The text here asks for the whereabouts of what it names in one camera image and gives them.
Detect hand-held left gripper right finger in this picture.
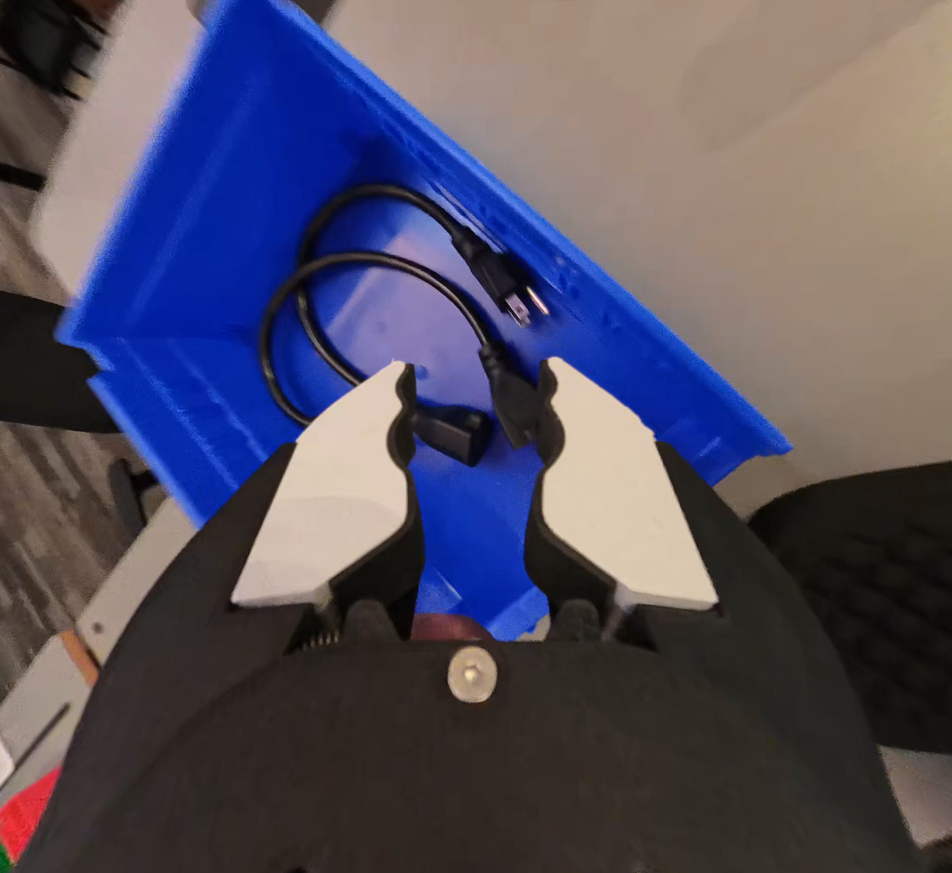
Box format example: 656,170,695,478
523,356,720,628

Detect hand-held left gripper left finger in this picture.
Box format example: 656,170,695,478
231,360,426,624

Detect black power cord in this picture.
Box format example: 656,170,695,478
259,251,557,451
296,185,553,470

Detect blue plastic bin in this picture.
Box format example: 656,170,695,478
56,0,793,643

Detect grey side table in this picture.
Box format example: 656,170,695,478
0,494,172,785

